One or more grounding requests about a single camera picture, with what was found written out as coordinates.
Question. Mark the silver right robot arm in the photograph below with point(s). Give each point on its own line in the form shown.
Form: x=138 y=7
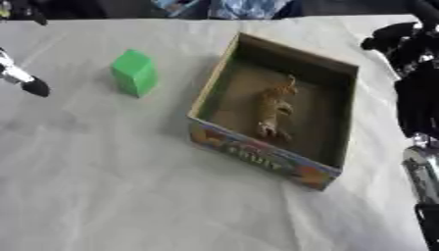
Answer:
x=424 y=183

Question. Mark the person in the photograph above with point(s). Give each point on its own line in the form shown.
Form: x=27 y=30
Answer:
x=228 y=8

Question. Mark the tan cardboard box printed front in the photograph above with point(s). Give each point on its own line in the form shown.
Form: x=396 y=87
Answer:
x=274 y=111

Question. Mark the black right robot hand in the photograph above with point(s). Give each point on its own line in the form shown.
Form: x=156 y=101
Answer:
x=416 y=81

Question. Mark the tan toy animal figure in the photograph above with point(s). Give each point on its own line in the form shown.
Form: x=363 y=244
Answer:
x=276 y=108

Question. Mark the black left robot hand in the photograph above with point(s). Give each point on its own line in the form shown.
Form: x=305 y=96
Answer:
x=20 y=78

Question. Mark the green cube block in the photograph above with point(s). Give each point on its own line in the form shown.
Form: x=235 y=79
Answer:
x=135 y=72

